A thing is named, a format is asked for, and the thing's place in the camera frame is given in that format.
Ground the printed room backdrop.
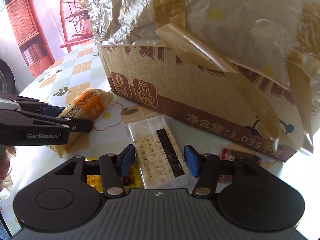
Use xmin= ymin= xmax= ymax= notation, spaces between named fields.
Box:
xmin=1 ymin=0 xmax=67 ymax=93

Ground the white cracker packet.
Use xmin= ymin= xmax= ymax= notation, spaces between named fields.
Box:
xmin=128 ymin=115 xmax=191 ymax=189

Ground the checkered floral tablecloth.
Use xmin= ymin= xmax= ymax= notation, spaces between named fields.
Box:
xmin=0 ymin=39 xmax=320 ymax=233

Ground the person's left hand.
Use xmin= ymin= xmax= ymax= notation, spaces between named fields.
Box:
xmin=0 ymin=145 xmax=16 ymax=199

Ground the yellow candy packet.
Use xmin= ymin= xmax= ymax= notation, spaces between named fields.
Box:
xmin=86 ymin=161 xmax=143 ymax=193

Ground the red small snack packet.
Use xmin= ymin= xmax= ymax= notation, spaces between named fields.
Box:
xmin=217 ymin=142 xmax=276 ymax=185

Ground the cardboard box with plastic liner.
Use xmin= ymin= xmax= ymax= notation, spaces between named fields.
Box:
xmin=86 ymin=0 xmax=319 ymax=161

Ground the orange bread packet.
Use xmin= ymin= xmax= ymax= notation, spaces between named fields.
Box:
xmin=49 ymin=88 xmax=113 ymax=158

